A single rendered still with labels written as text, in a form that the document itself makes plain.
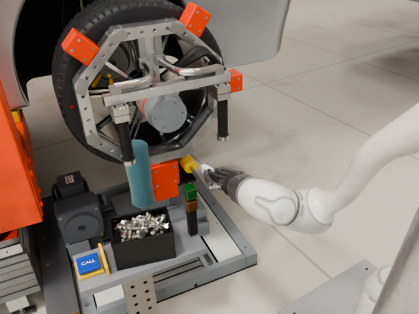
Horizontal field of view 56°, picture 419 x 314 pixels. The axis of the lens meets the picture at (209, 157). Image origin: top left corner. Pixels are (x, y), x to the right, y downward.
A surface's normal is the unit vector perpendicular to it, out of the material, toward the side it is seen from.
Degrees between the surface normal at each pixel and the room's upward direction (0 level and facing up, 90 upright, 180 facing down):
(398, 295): 88
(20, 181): 90
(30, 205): 90
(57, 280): 0
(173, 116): 90
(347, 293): 0
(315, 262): 0
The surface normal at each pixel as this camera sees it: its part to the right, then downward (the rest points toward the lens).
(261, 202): -0.73, -0.24
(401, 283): -0.93, 0.18
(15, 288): 0.41, 0.48
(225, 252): -0.04, -0.84
